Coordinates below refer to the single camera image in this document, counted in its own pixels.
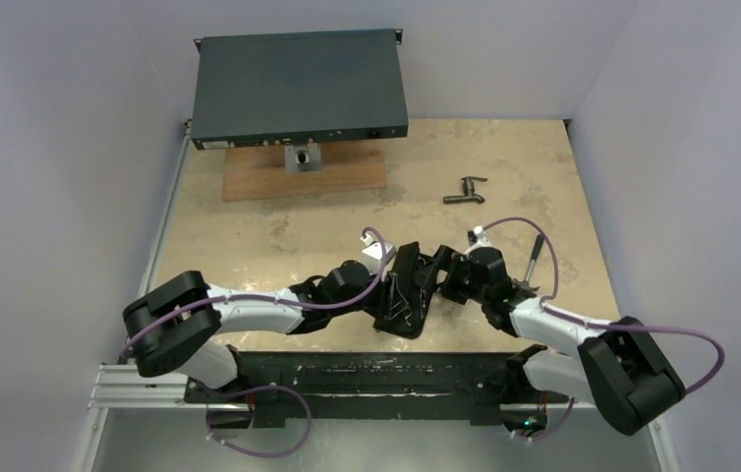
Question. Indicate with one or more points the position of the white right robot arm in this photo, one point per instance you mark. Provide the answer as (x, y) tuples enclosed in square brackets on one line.
[(617, 366)]

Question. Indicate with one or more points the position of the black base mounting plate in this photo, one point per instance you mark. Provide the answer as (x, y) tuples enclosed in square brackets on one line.
[(478, 388)]

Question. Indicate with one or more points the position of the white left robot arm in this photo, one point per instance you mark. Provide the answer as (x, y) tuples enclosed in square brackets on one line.
[(170, 327)]

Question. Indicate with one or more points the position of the wooden board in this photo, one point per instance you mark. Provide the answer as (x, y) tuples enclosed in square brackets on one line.
[(259, 173)]

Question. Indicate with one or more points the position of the grey metal bracket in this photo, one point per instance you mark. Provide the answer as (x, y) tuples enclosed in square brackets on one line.
[(302, 158)]

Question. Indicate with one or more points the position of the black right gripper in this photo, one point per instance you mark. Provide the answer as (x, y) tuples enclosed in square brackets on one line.
[(447, 276)]

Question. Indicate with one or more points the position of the black zippered tool case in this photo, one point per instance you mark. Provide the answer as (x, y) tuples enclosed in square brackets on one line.
[(421, 289)]

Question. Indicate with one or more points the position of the aluminium frame rail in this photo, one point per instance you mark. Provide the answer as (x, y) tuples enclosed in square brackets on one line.
[(122, 387)]

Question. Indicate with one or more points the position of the dark metal pipe fitting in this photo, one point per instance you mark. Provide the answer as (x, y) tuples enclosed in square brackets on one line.
[(468, 194)]

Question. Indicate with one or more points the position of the dark green rack device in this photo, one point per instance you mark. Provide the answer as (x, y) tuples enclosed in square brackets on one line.
[(297, 88)]

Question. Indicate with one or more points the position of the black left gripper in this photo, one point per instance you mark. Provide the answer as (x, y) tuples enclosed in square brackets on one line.
[(384, 290)]

